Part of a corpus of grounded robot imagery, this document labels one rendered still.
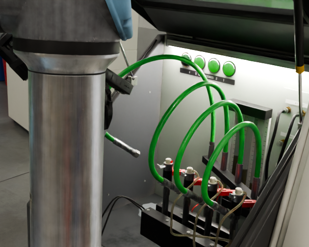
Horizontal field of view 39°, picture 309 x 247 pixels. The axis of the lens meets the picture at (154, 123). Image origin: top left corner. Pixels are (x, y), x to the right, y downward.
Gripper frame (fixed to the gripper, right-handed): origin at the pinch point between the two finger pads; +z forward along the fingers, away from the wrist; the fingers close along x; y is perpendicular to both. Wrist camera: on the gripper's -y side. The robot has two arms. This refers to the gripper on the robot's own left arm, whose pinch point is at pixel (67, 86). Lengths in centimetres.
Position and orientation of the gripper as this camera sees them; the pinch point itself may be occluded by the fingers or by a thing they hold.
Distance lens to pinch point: 121.9
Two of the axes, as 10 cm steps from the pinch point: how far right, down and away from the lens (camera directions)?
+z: 6.6, 7.2, 2.0
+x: 2.0, 0.9, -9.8
